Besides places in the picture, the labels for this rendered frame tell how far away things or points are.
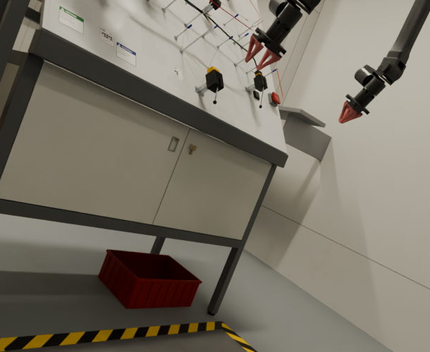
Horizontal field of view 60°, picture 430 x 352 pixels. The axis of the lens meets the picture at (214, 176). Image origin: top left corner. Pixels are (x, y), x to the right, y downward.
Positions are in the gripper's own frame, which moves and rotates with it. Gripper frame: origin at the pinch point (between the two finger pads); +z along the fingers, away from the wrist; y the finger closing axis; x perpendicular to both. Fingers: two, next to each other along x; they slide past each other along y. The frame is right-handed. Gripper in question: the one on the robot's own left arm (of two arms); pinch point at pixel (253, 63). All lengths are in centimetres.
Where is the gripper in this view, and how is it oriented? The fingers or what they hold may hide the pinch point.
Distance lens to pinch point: 122.6
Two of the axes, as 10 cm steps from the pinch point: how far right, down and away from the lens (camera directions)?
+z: -5.9, 6.8, 4.4
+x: 2.8, 6.8, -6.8
